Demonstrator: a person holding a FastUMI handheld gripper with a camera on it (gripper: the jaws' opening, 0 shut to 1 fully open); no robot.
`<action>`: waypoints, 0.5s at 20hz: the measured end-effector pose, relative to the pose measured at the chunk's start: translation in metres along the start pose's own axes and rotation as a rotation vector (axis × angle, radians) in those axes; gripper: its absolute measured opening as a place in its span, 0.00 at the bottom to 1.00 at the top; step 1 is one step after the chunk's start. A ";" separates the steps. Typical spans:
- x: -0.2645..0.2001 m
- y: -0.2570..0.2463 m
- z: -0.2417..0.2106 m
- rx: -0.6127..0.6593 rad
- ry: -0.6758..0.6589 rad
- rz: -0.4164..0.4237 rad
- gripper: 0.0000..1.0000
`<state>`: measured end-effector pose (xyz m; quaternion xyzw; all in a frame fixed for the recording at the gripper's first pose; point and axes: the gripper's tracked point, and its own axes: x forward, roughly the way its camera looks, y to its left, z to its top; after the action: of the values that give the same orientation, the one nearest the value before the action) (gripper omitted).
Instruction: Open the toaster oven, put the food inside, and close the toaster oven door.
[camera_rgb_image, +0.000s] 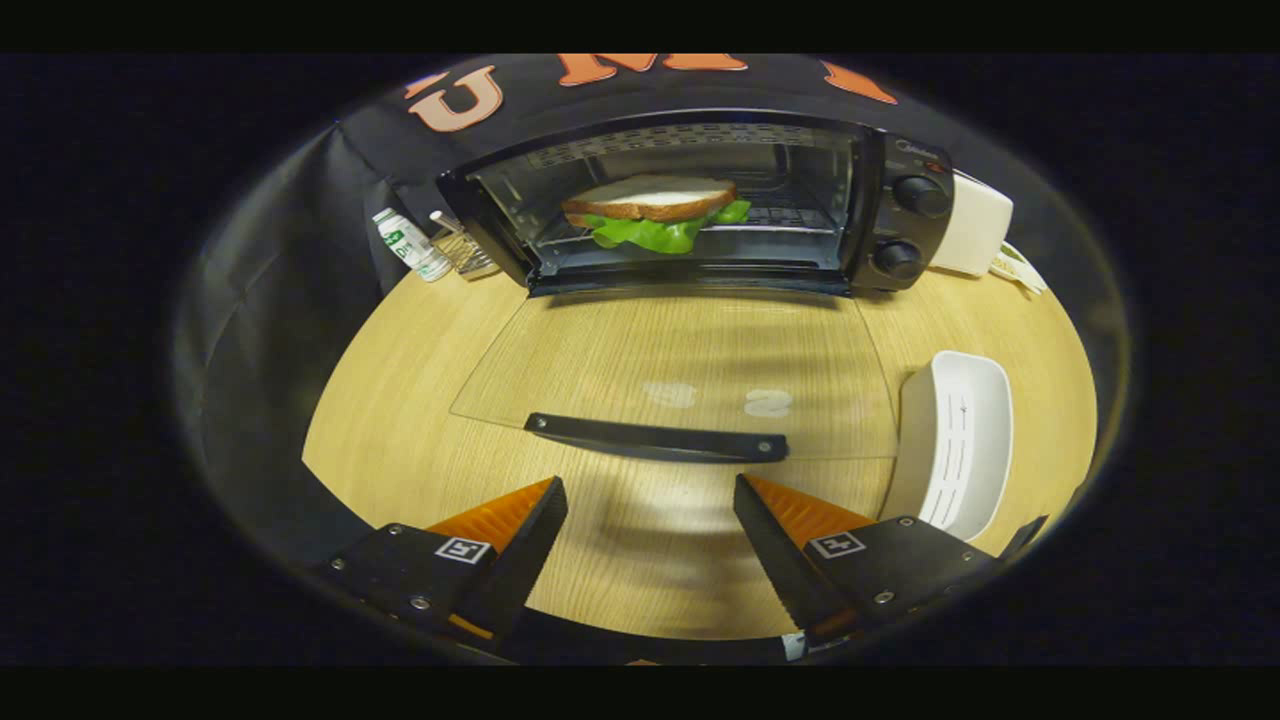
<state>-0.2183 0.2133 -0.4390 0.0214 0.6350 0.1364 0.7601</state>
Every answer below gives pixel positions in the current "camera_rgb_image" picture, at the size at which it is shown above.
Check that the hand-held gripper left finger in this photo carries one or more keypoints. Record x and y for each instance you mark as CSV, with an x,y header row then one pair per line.
x,y
520,560

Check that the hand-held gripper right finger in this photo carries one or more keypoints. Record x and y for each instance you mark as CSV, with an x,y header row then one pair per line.
x,y
780,560

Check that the black toaster oven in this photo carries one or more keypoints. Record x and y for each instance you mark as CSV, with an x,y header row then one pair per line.
x,y
905,215

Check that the lettuce sandwich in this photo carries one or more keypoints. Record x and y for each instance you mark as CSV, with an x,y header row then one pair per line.
x,y
650,198

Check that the white pop-up toaster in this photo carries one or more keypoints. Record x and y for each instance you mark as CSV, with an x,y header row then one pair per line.
x,y
975,225

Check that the white rectangular tray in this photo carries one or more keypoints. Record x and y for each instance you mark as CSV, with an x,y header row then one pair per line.
x,y
955,440

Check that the small white green-label bottle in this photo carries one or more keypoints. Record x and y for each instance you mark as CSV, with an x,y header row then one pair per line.
x,y
410,243

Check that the white divided dish of beans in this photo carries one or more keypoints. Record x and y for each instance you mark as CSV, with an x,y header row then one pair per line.
x,y
1020,268

